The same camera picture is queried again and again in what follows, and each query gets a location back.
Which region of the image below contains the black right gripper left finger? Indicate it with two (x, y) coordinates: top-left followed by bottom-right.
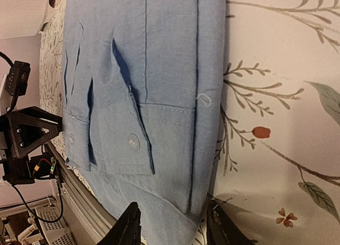
(97, 202), (141, 245)

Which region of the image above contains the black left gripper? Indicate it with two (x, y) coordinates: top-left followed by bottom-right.
(1, 106), (63, 184)

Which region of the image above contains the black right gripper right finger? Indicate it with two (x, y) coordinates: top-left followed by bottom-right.
(206, 200), (258, 245)

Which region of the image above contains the light blue long sleeve shirt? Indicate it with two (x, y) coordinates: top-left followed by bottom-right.
(63, 0), (226, 244)

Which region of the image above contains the aluminium front rail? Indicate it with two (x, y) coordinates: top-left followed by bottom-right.
(45, 142), (116, 243)

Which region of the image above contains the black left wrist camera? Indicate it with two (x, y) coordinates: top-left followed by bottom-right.
(5, 61), (31, 96)

